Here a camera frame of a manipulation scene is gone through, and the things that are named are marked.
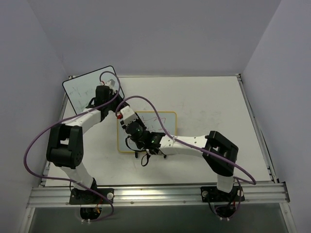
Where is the yellow framed whiteboard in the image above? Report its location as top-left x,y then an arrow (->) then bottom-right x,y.
117,111 -> 177,153

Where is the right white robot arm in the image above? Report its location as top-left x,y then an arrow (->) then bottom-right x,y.
114,102 -> 239,200

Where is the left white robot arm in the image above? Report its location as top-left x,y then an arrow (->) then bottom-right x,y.
46,83 -> 121,203

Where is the black framed whiteboard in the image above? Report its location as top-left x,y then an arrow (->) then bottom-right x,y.
62,66 -> 124,114

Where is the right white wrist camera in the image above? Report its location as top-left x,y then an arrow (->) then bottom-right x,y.
117,106 -> 138,127

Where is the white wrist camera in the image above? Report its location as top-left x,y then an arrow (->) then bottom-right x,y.
117,106 -> 138,127
102,79 -> 115,89

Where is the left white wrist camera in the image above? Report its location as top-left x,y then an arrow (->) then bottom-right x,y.
102,79 -> 115,89

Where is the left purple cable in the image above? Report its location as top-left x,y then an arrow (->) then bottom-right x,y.
23,71 -> 121,221

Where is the purple cable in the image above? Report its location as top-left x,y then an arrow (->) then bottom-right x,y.
23,71 -> 121,221
114,95 -> 257,222

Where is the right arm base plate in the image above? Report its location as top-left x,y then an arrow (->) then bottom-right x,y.
200,185 -> 245,202

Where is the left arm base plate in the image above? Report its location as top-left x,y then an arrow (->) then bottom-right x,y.
69,188 -> 114,205

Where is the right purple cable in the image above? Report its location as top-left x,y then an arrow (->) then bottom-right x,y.
114,95 -> 257,222

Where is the aluminium mounting rail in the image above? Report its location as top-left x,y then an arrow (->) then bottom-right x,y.
27,183 -> 290,208

